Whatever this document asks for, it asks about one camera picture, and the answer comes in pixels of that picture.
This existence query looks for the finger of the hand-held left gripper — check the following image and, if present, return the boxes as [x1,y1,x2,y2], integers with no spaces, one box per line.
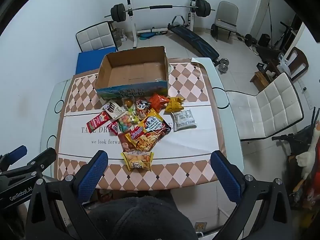
[15,147,57,178]
[0,145,28,172]

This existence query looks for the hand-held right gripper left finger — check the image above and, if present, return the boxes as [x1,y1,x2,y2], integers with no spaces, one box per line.
[25,150,109,240]

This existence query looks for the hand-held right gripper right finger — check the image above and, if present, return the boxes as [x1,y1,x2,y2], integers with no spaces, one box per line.
[210,150,293,240]

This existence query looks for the brown snack packet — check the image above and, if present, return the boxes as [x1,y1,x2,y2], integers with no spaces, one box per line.
[117,133,137,153]

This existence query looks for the yellow chips packet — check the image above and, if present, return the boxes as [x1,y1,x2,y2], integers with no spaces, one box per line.
[121,151,155,172]

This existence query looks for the small red candy packet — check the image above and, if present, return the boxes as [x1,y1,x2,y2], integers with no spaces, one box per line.
[107,120,120,135]

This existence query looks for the long red snack packet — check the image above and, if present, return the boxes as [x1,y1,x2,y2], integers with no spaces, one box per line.
[86,111,110,133]

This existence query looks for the colourful candy ball bag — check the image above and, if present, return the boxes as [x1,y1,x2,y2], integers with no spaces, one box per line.
[117,114,138,133]

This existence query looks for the black and white biscuit box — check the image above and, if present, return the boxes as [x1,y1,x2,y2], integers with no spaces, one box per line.
[102,99,125,120]

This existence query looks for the large instant noodle packet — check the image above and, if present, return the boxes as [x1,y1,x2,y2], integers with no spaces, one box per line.
[124,108,172,152]

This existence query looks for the white and silver snack packet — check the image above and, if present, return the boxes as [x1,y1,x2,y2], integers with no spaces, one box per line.
[171,109,197,132]

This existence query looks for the panda print snack packet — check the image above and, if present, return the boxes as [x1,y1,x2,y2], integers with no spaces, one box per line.
[135,100,152,119]

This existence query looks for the yellow snack packet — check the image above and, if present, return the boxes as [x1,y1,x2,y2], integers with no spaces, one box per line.
[164,97,185,113]

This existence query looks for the orange snack packet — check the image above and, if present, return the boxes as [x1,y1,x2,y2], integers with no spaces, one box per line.
[149,93,170,112]

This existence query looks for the cardboard box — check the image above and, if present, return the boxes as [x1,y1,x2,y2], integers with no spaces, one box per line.
[94,46,170,102]

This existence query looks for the person's black fleece clothing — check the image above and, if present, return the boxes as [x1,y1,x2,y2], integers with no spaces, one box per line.
[87,196,198,240]

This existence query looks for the white padded lounge chair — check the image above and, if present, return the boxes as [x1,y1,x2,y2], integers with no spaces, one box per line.
[226,72,304,141]

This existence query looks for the white plush toy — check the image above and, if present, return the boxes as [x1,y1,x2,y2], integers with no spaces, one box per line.
[296,121,320,180]

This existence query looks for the small wooden stool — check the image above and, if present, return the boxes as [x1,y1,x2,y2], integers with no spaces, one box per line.
[250,71,270,92]

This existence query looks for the blue foam mat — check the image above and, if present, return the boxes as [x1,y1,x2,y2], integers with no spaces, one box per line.
[76,47,118,75]

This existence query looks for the chrome dumbbell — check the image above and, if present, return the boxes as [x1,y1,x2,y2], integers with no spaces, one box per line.
[218,58,229,74]

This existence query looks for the black exercise machine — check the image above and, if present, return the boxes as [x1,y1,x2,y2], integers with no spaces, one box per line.
[256,21,300,67]

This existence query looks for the brown wooden chair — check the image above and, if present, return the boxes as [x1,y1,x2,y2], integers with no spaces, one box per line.
[287,46,309,82]

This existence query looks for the black sit-up bench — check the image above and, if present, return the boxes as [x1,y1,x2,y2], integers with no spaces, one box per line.
[167,15,221,65]

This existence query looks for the small black barbell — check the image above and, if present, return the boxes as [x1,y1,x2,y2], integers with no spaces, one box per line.
[236,33,258,47]

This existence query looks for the glass jar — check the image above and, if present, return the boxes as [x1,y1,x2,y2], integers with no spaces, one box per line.
[113,28,126,42]

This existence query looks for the black speaker box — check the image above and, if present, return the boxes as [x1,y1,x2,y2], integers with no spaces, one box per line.
[258,33,271,47]

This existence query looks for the blue balance discs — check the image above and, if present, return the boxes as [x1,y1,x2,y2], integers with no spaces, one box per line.
[138,31,167,40]

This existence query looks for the white weight rack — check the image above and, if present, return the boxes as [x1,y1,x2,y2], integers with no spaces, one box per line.
[124,0,198,49]

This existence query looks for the grey folding chair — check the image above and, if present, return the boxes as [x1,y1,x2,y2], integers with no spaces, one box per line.
[211,1,239,42]

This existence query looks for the barbell with black plates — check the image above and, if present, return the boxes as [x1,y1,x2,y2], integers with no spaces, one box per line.
[111,0,215,23]

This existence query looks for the white padded chair black frame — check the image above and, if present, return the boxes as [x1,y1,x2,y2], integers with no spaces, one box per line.
[76,21,119,53]

